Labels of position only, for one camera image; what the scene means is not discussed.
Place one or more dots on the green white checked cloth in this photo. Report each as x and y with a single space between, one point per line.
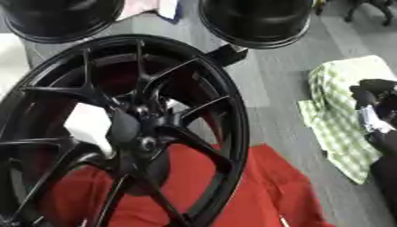
336 118

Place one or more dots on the black round wheel rim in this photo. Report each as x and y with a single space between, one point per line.
256 23
62 20

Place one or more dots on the black spoked wheel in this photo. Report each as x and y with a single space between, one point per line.
227 124

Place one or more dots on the black chair base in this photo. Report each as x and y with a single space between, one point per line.
372 9

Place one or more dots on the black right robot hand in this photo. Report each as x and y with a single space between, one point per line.
373 88

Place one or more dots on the black block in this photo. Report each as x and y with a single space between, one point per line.
227 54

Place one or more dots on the pink white fabric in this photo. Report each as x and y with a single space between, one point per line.
150 9

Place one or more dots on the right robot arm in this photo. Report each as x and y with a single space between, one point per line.
385 177

